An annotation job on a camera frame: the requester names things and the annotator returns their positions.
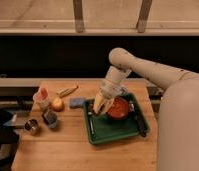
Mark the green plastic tray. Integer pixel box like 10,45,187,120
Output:
83,93,150,145

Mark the red yellow apple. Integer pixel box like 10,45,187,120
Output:
51,98,65,112

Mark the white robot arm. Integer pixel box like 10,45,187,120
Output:
94,48,199,171

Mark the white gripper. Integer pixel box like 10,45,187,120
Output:
93,79,121,114

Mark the red bowl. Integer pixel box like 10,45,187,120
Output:
107,97,129,120

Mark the blue sponge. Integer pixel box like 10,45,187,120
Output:
69,98,85,109

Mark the dark red grape bunch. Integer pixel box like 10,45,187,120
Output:
99,103,109,115

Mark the small metal cup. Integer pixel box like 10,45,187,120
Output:
24,119,39,135

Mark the black chair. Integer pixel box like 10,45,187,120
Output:
0,108,19,171

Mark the black handled knife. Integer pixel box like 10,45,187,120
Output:
134,106,146,137

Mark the crumpled clear plastic bag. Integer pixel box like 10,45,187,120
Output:
120,86,128,95

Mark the dark blue gray cup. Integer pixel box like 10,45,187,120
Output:
42,110,57,129

